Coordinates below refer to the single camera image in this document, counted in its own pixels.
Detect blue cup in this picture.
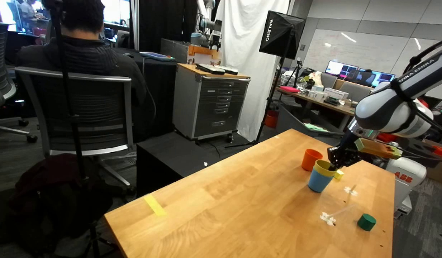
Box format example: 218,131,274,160
308,168,334,193

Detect grey drawer cabinet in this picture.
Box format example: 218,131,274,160
172,63,251,144

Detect black ribbed office chair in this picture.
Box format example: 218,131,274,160
0,21,39,144

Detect softbox light on stand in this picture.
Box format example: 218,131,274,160
224,10,307,149

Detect white industrial robot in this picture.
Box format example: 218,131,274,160
385,142,428,219

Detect yellow tape strip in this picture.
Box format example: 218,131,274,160
143,194,168,217

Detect green cup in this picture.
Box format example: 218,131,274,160
357,214,377,231

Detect yellow cup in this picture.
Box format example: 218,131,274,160
314,160,338,178

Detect black curtain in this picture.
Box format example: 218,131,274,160
138,0,199,53

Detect black keyboard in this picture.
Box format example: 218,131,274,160
214,65,239,76
195,63,226,76

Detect person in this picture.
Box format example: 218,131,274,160
16,0,148,108

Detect black stand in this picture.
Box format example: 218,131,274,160
42,0,115,258

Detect red bucket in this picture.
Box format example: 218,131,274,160
264,109,280,129

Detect dark bag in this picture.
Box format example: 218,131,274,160
8,153,115,253

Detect white curtain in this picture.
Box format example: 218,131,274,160
215,0,291,142

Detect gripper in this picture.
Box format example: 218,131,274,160
327,131,362,171

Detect cardboard box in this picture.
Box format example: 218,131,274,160
420,138,442,187

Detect orange cup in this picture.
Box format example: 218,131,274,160
301,149,324,172

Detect cluttered wooden desk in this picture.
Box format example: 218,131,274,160
276,70,357,134

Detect row of monitors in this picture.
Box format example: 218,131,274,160
324,60,396,89

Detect black box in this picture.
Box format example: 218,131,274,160
136,130,222,198

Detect whiteboard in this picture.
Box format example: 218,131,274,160
303,28,441,77

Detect grey mesh office chair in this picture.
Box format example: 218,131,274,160
14,66,137,187

